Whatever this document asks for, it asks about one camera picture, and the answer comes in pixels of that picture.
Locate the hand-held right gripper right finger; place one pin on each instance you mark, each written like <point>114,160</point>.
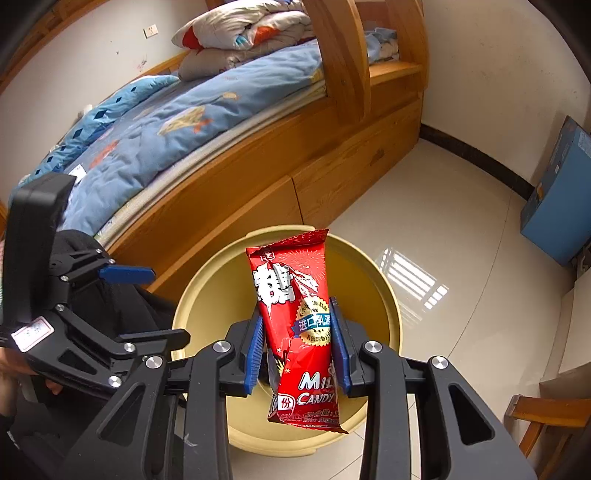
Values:
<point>337,350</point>

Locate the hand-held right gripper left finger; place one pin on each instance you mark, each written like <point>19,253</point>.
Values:
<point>255,355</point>

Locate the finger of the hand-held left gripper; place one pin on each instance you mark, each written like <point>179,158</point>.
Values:
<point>129,274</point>
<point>152,340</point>

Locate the yellow plastic trash bin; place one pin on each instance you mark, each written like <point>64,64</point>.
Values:
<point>369,295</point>

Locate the red candy packet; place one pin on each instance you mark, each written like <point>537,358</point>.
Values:
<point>295,286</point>

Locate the person's left hand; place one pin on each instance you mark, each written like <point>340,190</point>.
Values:
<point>14,371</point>

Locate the person's black clothing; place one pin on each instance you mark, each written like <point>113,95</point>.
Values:
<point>120,304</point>

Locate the small paper card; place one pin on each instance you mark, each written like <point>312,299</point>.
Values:
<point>78,171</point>

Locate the wooden bed drawer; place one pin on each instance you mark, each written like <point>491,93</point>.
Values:
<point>360,157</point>
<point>221,230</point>

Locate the blue printed quilt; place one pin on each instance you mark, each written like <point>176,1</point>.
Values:
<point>161,134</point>

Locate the small white object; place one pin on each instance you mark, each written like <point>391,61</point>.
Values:
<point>87,110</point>

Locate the blue diamond pattern pillow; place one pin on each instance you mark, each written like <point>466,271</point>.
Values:
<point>106,110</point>

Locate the wooden chair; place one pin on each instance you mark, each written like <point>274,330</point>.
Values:
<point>554,413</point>

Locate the blue cardboard box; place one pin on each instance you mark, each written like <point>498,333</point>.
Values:
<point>558,203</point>

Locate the folded patterned quilt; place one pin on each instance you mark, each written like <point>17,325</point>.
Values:
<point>240,32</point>

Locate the pile of blue clothes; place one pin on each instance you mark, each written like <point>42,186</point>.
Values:
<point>382,46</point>

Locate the wooden bunk bed frame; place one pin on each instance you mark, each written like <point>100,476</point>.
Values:
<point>258,184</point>

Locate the white wall socket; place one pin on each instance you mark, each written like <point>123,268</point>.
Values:
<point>152,31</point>

